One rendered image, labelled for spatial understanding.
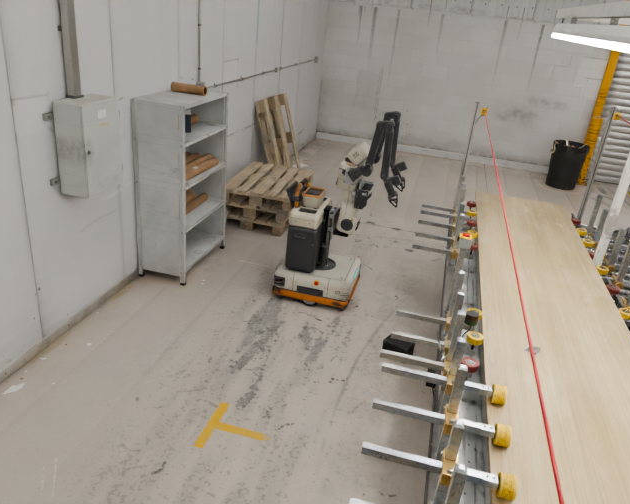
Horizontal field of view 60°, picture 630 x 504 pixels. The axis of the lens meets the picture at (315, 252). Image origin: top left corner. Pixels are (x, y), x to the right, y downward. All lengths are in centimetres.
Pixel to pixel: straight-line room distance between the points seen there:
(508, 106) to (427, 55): 167
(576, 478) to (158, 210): 362
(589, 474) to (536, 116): 855
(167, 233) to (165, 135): 83
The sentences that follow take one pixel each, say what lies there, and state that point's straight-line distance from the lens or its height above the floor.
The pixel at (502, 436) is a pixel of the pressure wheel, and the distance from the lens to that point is 223.
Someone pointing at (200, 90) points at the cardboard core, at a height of 160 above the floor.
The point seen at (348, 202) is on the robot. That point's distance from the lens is 446.
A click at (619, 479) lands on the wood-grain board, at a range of 238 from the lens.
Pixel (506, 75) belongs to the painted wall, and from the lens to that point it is 1027.
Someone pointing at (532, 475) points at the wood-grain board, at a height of 90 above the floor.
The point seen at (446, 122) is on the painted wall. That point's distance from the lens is 1035.
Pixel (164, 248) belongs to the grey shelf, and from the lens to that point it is 484.
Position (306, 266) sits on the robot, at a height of 36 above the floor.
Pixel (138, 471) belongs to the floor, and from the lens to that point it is 326.
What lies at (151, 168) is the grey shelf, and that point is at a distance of 464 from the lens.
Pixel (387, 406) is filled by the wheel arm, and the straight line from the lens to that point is 221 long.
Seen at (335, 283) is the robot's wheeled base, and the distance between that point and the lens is 450.
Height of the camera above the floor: 235
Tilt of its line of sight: 24 degrees down
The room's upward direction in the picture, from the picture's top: 6 degrees clockwise
